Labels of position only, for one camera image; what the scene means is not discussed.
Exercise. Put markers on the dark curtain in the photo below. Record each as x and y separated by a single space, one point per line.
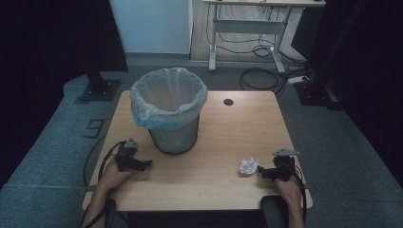
50 41
367 63

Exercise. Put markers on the black chair armrest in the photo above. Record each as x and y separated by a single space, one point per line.
273 211
110 212

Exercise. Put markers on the translucent plastic bin liner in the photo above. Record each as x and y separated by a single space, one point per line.
149 110

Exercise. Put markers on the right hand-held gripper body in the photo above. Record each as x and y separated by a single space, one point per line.
284 164

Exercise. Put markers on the grey-legged background desk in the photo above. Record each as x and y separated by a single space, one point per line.
247 26

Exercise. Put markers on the black stand base plate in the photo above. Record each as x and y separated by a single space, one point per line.
100 89
316 93

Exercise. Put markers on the white power strip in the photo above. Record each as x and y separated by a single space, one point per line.
297 79

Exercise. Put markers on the person's right hand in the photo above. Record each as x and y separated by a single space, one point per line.
289 190

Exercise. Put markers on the black mesh trash bin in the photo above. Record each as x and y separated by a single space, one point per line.
175 139

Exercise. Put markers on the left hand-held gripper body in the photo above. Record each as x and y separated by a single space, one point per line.
126 155

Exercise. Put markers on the person's left hand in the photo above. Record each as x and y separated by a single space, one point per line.
112 176

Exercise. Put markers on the white paper ball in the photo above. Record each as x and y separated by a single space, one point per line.
248 166

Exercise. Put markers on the white panel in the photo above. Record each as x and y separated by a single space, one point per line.
152 25

